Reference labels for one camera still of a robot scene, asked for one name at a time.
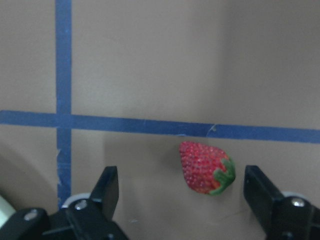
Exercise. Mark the light green plate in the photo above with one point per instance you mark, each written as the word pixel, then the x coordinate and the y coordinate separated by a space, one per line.
pixel 6 211

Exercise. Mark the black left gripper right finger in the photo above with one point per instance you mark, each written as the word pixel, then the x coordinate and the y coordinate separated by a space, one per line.
pixel 261 195

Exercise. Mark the strawberry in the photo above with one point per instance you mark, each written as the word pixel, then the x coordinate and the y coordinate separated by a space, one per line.
pixel 206 169

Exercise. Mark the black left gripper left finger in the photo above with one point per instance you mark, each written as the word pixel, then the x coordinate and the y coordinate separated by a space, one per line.
pixel 105 193

